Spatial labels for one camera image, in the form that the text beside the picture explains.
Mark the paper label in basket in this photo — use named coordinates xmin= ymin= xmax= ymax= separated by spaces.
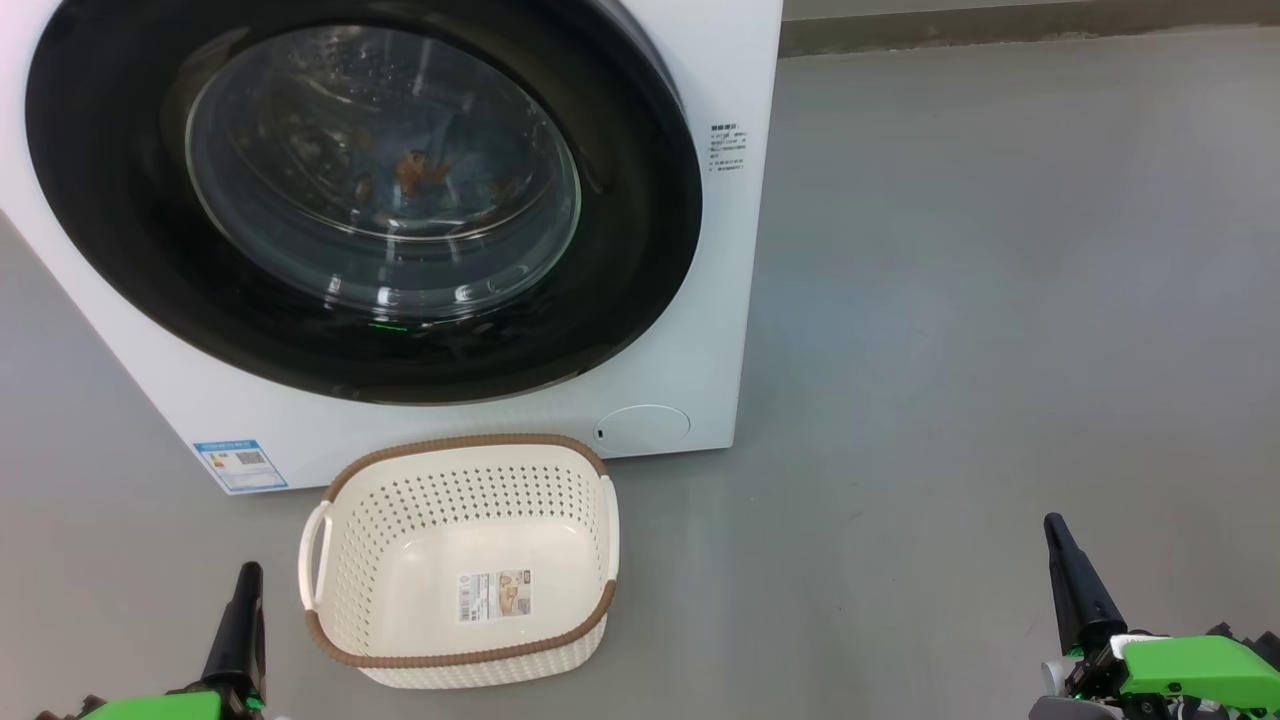
xmin=458 ymin=570 xmax=533 ymax=623

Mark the blue garment with orange print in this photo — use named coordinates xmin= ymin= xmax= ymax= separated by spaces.
xmin=340 ymin=140 xmax=521 ymax=216

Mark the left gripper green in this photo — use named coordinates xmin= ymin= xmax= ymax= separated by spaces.
xmin=35 ymin=562 xmax=267 ymax=720

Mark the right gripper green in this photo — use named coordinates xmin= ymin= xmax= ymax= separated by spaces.
xmin=1043 ymin=513 xmax=1280 ymax=720

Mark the blue energy label sticker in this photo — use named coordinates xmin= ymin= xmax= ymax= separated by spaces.
xmin=193 ymin=438 xmax=289 ymax=493

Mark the black round glass washer door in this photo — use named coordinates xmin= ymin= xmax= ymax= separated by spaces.
xmin=25 ymin=0 xmax=704 ymax=406

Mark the white front-load washing machine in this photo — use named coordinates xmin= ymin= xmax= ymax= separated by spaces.
xmin=0 ymin=0 xmax=784 ymax=496

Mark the cream laundry basket brown rim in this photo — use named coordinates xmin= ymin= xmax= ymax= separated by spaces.
xmin=298 ymin=433 xmax=621 ymax=690

